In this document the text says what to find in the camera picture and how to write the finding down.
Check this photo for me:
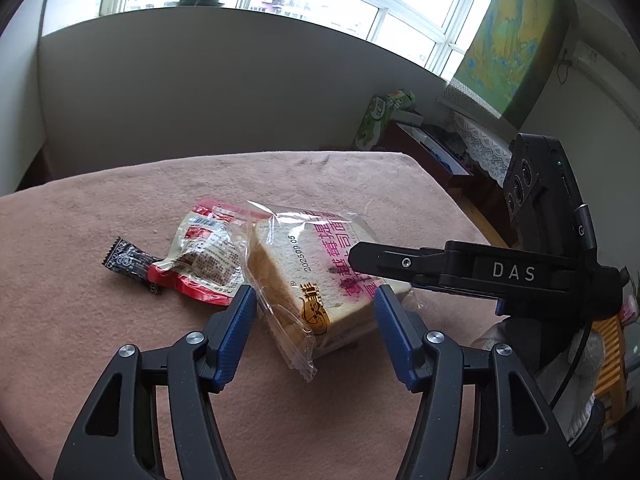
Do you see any orange wooden stool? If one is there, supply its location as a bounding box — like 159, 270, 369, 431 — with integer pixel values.
593, 316, 627, 428

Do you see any dark storage box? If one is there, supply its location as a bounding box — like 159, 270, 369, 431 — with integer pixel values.
378, 122, 473, 190

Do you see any gloved right hand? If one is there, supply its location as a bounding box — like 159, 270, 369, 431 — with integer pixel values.
472, 320, 605, 444

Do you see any red white snack pouch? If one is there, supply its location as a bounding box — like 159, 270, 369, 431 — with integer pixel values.
148, 197, 258, 307

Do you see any green patterned bag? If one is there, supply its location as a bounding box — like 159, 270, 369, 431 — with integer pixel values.
352, 90, 416, 151

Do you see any small black candy wrapper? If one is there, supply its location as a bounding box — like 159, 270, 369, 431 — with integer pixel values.
102, 236, 162, 295

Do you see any black camera box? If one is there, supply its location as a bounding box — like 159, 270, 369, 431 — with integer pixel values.
503, 133, 598, 261

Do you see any packaged sliced bread loaf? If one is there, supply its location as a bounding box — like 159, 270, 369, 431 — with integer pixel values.
243, 200, 411, 382

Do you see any yellow green wall painting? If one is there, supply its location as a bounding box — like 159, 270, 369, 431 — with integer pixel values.
450, 0, 568, 128

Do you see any white lace cloth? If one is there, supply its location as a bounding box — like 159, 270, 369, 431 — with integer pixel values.
438, 79, 514, 187

